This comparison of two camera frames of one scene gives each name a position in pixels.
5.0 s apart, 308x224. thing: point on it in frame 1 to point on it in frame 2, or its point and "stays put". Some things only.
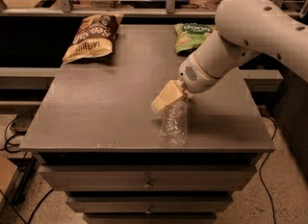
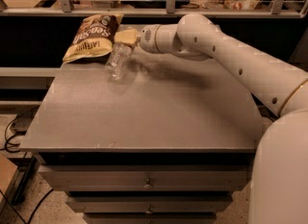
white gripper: x=196 y=76 to x=147 y=39
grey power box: x=23 y=121 stays put
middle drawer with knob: x=149 y=205 stays put
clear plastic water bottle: x=173 y=124 to x=118 y=62
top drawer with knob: x=148 y=178 stays put
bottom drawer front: x=149 y=218 stays put
